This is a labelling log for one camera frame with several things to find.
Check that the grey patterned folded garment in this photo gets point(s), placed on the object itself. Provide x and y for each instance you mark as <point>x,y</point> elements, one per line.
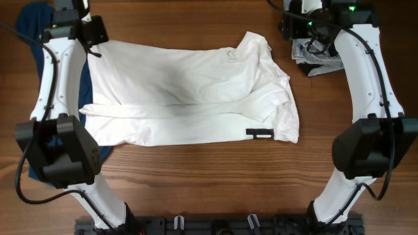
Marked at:
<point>311,50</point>

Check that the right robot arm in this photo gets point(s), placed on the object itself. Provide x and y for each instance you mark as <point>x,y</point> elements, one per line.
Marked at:
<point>380,134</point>

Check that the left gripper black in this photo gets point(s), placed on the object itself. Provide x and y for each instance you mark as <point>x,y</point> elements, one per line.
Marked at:
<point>96,23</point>

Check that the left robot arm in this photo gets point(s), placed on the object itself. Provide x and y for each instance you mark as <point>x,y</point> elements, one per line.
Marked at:
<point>110,214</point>

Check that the black folded garment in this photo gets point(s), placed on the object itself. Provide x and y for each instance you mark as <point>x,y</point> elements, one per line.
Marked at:
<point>319,67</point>

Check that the blue t-shirt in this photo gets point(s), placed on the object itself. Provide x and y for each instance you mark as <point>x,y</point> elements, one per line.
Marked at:
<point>36,36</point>

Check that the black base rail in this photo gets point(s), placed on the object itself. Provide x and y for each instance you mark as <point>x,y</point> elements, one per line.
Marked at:
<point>280,224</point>

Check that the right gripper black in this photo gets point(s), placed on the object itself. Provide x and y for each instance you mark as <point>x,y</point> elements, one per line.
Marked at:
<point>290,29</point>

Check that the white t-shirt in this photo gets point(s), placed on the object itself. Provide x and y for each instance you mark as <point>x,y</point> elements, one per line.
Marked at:
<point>151,96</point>

